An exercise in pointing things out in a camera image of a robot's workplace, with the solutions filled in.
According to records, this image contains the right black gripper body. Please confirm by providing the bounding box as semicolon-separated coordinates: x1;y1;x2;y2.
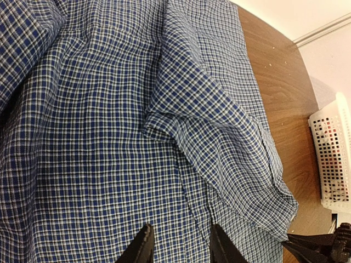
282;222;350;263

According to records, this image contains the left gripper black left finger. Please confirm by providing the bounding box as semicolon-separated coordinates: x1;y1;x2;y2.
116;224;154;263

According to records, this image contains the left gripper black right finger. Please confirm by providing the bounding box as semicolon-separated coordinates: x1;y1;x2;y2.
210;224;248;263

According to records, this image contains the blue small-check long sleeve shirt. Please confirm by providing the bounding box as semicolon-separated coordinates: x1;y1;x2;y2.
1;1;298;262

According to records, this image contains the white plastic basket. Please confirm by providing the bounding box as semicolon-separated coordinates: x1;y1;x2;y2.
308;92;350;213

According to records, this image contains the right aluminium frame post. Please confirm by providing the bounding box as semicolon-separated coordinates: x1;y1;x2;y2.
293;13;351;48

